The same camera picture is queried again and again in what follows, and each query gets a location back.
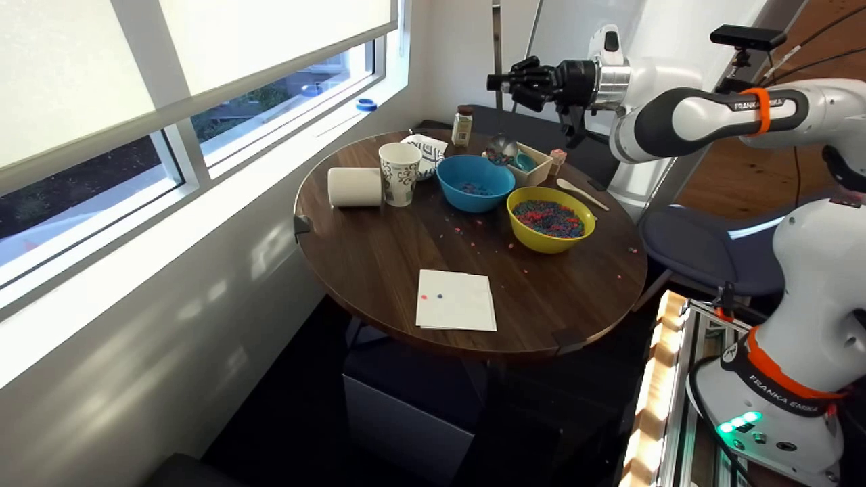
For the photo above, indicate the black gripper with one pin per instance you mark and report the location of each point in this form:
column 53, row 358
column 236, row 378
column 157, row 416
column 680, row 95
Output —
column 566, row 86

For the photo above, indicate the silver ladle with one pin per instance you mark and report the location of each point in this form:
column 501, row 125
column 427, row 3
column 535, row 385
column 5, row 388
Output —
column 496, row 36

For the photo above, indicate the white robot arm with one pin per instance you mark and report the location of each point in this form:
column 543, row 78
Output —
column 772, row 394

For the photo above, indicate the teal scoop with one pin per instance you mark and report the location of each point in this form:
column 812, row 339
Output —
column 519, row 158

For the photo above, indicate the blue bowl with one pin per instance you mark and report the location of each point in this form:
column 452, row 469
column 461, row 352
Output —
column 474, row 185

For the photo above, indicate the yellow bowl with beads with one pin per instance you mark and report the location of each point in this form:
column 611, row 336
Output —
column 547, row 221

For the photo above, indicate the small wooden block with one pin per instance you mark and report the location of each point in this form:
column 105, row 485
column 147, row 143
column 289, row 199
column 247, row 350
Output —
column 558, row 160

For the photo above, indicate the wooden box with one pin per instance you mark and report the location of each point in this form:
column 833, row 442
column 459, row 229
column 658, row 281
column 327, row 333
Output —
column 524, row 176

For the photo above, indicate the glass jar with lid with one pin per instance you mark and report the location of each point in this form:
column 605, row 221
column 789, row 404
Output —
column 461, row 125

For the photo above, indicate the cream plastic spoon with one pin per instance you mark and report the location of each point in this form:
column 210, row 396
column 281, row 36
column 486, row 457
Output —
column 580, row 194

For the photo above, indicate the patterned paper cup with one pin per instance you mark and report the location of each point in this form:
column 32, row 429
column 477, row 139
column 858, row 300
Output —
column 400, row 167

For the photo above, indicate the blue tape roll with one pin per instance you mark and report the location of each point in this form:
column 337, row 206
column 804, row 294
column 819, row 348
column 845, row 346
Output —
column 366, row 105

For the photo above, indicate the round wooden table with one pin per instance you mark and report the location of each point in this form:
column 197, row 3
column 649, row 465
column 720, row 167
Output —
column 369, row 264

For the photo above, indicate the white paper roll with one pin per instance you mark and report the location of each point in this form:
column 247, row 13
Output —
column 354, row 189

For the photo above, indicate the white paper napkin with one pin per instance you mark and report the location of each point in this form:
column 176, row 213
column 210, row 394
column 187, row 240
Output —
column 455, row 301

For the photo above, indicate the grey cabinet under table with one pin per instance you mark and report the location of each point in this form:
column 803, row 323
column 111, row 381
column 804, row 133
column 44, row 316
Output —
column 413, row 411

